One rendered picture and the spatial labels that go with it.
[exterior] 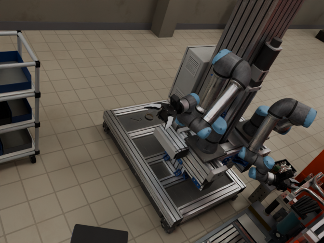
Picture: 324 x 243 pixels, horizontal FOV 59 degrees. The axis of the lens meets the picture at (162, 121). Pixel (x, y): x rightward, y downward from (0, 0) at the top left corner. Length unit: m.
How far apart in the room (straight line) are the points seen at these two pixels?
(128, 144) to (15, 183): 0.94
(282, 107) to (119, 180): 1.51
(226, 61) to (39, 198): 1.71
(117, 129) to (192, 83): 0.94
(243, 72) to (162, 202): 1.21
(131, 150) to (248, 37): 1.38
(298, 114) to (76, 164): 1.82
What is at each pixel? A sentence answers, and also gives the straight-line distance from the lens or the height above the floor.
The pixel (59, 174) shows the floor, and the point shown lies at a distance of 2.58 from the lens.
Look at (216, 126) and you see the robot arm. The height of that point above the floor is 1.04.
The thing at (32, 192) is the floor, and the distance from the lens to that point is 2.49.
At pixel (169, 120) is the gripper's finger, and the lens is 1.36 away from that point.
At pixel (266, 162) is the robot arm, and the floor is 0.96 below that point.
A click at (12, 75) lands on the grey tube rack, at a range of 2.20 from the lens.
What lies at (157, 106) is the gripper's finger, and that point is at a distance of 1.40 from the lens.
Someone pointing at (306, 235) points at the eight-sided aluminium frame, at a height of 0.95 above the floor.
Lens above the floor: 2.09
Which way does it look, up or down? 40 degrees down
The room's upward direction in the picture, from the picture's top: 22 degrees clockwise
